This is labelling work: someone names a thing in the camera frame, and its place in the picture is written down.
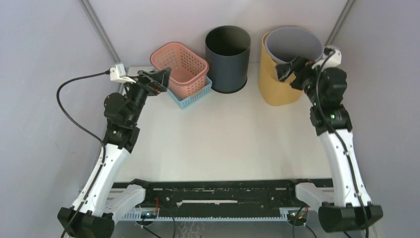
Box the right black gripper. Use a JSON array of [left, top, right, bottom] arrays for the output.
[[275, 54, 325, 106]]

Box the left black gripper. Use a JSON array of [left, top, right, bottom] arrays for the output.
[[119, 68, 170, 125]]

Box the pink plastic basket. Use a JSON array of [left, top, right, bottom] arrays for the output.
[[150, 42, 209, 100]]

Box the blue plastic basket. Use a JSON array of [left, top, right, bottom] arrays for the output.
[[167, 76, 212, 109]]

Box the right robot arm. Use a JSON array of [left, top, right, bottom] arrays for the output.
[[275, 57, 383, 233]]

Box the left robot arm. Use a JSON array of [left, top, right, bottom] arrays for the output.
[[57, 67, 171, 238]]

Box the yellow perforated bin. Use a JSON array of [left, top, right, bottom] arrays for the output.
[[258, 32, 302, 106]]

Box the grey inner bin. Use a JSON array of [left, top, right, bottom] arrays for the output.
[[263, 26, 323, 63]]

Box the dark blue cylindrical bin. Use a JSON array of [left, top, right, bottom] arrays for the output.
[[205, 25, 251, 94]]

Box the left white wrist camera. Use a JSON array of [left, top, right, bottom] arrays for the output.
[[109, 62, 136, 84]]

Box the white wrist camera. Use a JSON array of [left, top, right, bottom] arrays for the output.
[[311, 45, 342, 71], [109, 62, 136, 84]]

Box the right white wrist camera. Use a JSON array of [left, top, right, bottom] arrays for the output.
[[311, 45, 342, 71]]

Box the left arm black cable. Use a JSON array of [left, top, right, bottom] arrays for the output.
[[56, 70, 110, 238]]

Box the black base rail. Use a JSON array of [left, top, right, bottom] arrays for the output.
[[111, 178, 335, 219]]

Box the white slotted cable duct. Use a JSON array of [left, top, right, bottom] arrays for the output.
[[120, 209, 288, 222]]

